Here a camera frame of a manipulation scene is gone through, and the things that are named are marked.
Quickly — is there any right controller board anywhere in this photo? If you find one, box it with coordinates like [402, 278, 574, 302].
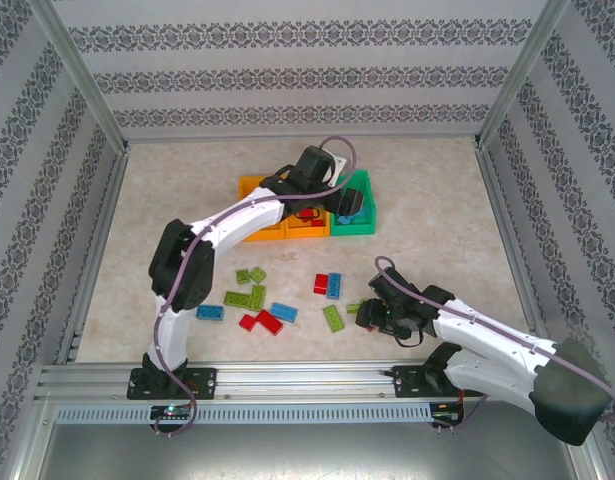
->
[431, 410, 466, 427]

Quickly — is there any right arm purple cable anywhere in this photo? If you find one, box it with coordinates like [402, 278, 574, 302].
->
[374, 255, 615, 434]

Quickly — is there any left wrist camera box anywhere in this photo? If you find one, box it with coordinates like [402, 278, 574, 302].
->
[322, 149, 349, 185]

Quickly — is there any right aluminium side rail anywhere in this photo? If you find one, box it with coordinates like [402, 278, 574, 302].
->
[474, 142, 556, 361]

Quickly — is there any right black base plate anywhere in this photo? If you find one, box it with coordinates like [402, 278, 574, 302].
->
[391, 363, 487, 400]

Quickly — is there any controller board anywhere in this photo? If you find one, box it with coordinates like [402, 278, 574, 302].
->
[150, 404, 194, 421]
[431, 410, 466, 427]

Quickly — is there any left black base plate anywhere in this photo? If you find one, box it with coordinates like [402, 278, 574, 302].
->
[125, 366, 219, 401]

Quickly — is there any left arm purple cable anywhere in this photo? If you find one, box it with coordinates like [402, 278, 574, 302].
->
[153, 137, 357, 439]

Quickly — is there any aluminium frame post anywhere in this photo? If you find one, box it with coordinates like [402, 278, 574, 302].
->
[25, 0, 131, 151]
[474, 0, 573, 149]

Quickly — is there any left aluminium frame post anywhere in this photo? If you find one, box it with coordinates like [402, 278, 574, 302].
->
[25, 0, 131, 151]

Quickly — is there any aluminium rail at wall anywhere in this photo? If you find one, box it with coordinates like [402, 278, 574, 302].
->
[124, 132, 483, 144]

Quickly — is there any wide aluminium base extrusion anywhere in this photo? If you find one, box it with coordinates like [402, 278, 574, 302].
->
[34, 360, 581, 404]

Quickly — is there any right aluminium frame post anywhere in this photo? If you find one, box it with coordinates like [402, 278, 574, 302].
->
[474, 0, 573, 149]

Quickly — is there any grey metal panel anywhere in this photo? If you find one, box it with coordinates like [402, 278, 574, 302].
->
[16, 419, 603, 480]

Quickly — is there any aluminium side rail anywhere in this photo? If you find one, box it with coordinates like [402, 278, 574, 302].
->
[474, 142, 556, 361]
[54, 147, 131, 364]

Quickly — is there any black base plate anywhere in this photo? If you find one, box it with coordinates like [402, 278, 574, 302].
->
[125, 366, 219, 401]
[391, 363, 487, 400]

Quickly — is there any slotted grey cable duct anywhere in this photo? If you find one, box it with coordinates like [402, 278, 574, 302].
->
[53, 403, 434, 426]

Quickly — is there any left controller board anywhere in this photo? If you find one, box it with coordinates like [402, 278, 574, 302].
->
[150, 404, 194, 421]

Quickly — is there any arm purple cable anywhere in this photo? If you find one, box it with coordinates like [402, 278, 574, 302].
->
[153, 137, 357, 439]
[374, 255, 615, 434]

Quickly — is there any left aluminium side rail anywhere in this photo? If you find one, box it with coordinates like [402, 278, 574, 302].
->
[54, 147, 131, 364]

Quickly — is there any green plastic bin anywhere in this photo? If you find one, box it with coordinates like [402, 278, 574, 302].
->
[329, 169, 377, 237]

